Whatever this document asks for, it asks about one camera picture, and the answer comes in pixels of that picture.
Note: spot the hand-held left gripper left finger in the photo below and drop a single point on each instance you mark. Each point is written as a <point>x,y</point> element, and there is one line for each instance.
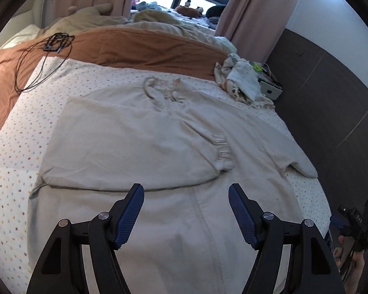
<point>130,214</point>

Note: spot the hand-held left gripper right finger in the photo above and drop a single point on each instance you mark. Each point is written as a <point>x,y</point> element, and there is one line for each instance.
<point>242,214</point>

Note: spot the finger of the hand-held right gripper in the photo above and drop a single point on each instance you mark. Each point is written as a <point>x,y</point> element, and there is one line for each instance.
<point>336,222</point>

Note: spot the beige sweatshirt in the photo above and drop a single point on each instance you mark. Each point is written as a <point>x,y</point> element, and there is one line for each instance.
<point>141,134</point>

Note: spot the light blue clothes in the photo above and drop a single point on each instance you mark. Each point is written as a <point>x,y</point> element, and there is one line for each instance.
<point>147,5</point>

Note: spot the person's right hand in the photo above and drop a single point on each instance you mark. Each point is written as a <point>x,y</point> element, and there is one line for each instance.
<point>355,272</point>

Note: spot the white dotted bed sheet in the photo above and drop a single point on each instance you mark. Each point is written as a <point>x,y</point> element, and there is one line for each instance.
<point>24,159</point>

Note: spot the white box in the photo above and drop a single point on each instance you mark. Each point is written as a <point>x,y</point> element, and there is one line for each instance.
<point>270,90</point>

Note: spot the pile of patterned cloths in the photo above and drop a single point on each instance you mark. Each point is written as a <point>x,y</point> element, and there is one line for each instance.
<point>245,79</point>

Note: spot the small green object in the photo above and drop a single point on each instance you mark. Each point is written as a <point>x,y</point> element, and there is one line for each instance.
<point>256,66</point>

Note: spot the brown blanket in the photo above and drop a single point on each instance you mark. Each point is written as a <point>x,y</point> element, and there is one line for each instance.
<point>125,46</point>

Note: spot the beige crumpled duvet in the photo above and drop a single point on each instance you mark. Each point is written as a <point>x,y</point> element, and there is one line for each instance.
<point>159,24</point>

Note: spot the black cushion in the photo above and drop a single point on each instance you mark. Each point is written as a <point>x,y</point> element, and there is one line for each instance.
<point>215,11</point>

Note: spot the white pillow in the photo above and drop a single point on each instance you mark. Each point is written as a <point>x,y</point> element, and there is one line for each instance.
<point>21,36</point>

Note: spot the brown plush toy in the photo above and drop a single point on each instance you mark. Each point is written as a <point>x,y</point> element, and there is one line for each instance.
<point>188,10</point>

